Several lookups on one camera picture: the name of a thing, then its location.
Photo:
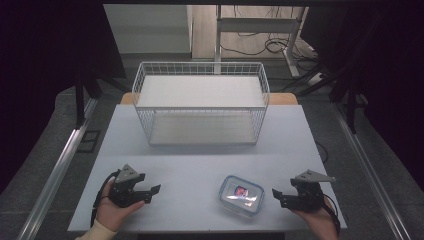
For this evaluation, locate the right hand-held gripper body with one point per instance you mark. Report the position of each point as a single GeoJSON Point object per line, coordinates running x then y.
{"type": "Point", "coordinates": [308, 191]}

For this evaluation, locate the black floor socket frame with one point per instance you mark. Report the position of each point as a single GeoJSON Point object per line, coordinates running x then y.
{"type": "Point", "coordinates": [88, 141]}

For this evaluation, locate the person's left hand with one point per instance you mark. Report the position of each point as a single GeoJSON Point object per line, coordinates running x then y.
{"type": "Point", "coordinates": [113, 213]}

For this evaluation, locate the black stand leg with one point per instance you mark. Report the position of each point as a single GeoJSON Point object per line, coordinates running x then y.
{"type": "Point", "coordinates": [350, 106]}
{"type": "Point", "coordinates": [80, 100]}

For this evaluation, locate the wooden table board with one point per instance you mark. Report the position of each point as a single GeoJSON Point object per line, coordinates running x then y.
{"type": "Point", "coordinates": [283, 98]}

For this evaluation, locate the white metal desk frame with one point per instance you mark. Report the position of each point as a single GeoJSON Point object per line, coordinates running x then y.
{"type": "Point", "coordinates": [256, 25]}

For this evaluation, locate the white power strip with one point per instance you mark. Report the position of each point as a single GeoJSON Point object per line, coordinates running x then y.
{"type": "Point", "coordinates": [316, 78]}

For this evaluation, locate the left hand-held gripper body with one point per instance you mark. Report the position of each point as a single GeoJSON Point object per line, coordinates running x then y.
{"type": "Point", "coordinates": [124, 186]}

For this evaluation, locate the white cabinet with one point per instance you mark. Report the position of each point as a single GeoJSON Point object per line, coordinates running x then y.
{"type": "Point", "coordinates": [146, 28]}

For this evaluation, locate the clear plastic food container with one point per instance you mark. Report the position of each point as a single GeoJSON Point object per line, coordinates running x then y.
{"type": "Point", "coordinates": [241, 196]}

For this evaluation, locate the aluminium floor rail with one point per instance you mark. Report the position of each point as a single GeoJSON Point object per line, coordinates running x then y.
{"type": "Point", "coordinates": [56, 170]}
{"type": "Point", "coordinates": [370, 173]}

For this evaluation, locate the person's right hand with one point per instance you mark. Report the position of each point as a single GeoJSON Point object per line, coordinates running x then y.
{"type": "Point", "coordinates": [318, 223]}

